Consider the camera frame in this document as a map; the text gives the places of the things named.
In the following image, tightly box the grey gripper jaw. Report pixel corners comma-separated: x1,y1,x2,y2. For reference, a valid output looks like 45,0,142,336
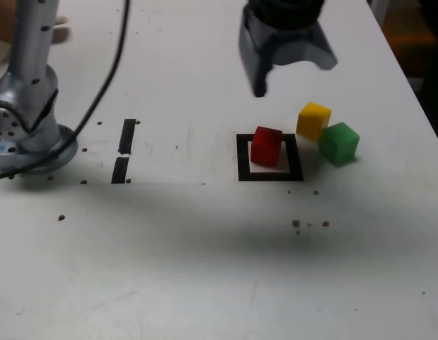
275,23,338,71
238,6,276,98

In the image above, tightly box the yellow cube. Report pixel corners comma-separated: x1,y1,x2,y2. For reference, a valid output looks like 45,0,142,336
296,102,332,141

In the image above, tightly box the red cube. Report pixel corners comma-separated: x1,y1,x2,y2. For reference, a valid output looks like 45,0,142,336
250,125,284,166

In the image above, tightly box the green cube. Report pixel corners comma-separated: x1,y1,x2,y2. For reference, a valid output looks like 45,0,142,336
318,122,360,166

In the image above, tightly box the black tape square outline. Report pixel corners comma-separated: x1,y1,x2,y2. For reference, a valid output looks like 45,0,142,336
236,133,304,182

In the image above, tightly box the person's hand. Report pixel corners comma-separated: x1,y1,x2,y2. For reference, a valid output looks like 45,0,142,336
50,16,73,45

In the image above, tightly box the black tape strip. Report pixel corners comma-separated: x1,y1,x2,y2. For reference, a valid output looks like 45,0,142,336
110,118,137,184

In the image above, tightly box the black cable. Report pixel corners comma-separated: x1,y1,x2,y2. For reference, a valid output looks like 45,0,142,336
0,0,131,182

